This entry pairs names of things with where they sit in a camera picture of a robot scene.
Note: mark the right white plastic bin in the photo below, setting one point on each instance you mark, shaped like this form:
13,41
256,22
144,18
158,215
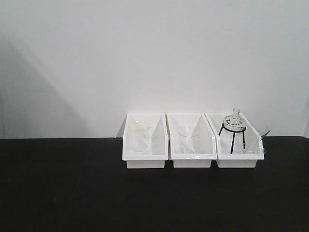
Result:
239,158

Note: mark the round-bottom glass flask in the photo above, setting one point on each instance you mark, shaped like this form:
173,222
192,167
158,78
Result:
234,122

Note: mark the tall clear glass beaker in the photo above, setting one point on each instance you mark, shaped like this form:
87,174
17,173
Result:
139,136

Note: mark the white plastic bin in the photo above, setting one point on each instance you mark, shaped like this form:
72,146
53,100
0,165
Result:
239,158
158,150
205,145

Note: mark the middle white plastic bin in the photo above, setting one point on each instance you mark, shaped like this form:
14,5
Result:
205,145

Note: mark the clear glass beaker in middle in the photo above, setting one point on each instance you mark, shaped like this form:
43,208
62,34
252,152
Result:
187,137

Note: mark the left white plastic bin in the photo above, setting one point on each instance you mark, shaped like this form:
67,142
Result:
158,150

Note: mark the black wire tripod stand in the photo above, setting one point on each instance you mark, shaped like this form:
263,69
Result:
234,132

